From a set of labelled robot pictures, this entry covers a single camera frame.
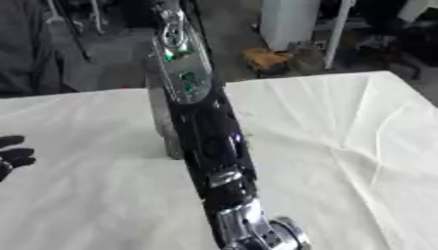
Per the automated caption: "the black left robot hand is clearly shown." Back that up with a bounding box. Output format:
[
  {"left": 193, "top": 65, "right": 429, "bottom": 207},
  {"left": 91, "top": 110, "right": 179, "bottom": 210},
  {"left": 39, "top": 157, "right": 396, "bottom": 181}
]
[{"left": 0, "top": 134, "right": 38, "bottom": 184}]

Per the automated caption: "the black tripod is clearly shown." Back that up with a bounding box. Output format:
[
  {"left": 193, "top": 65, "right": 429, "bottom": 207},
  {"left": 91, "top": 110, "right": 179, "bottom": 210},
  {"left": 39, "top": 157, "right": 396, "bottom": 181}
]
[{"left": 42, "top": 0, "right": 111, "bottom": 63}]

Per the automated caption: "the white cabinet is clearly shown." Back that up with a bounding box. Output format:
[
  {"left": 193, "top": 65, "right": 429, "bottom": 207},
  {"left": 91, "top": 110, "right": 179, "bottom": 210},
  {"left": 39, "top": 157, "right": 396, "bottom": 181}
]
[{"left": 258, "top": 0, "right": 322, "bottom": 52}]

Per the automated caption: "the grey bag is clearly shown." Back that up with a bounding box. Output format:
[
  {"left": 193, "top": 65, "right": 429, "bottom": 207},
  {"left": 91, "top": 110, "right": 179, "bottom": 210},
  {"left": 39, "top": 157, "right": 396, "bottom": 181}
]
[{"left": 287, "top": 41, "right": 329, "bottom": 75}]

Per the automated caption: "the white pole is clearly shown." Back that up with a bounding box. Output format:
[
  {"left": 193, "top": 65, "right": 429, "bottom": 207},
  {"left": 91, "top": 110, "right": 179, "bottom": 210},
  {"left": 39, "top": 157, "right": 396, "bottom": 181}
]
[{"left": 322, "top": 0, "right": 360, "bottom": 71}]

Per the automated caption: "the black chair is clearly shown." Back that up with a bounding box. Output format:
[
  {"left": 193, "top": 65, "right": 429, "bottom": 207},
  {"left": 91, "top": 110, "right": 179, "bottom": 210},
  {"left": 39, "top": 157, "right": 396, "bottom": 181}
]
[{"left": 356, "top": 0, "right": 438, "bottom": 81}]

